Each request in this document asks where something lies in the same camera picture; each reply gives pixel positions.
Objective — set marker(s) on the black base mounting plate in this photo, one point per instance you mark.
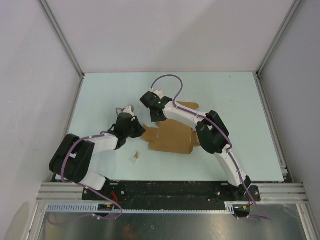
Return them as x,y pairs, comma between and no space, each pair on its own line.
218,190

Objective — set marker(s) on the small cardboard scrap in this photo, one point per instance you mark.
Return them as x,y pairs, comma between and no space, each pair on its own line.
134,157

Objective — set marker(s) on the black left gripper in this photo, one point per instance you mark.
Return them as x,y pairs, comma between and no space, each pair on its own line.
140,130

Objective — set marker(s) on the aluminium frame post right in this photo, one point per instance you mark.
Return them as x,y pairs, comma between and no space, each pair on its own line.
284,27

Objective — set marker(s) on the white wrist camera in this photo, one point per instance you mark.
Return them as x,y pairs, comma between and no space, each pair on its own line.
157,92
129,110

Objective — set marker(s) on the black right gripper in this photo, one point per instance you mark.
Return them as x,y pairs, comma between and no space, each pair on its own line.
155,119

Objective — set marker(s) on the grey slotted cable duct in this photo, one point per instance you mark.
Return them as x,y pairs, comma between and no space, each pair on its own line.
108,208

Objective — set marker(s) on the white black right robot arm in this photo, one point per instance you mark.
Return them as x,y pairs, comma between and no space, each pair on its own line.
212,133

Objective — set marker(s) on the aluminium front rail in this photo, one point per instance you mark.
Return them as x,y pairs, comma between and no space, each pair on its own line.
269,192

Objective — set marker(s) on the aluminium frame post left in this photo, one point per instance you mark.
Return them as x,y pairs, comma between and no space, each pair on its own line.
52,20

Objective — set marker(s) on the brown cardboard box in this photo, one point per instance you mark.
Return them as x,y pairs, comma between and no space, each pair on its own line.
177,133

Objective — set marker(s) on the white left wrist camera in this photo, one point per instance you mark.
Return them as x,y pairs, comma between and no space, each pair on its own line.
129,110

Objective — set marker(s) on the aluminium frame post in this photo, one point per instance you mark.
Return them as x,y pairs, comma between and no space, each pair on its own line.
284,27
52,20

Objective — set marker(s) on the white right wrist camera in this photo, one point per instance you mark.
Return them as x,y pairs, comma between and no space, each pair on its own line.
157,92

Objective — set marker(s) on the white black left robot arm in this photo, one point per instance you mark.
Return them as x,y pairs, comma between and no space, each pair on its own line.
72,159

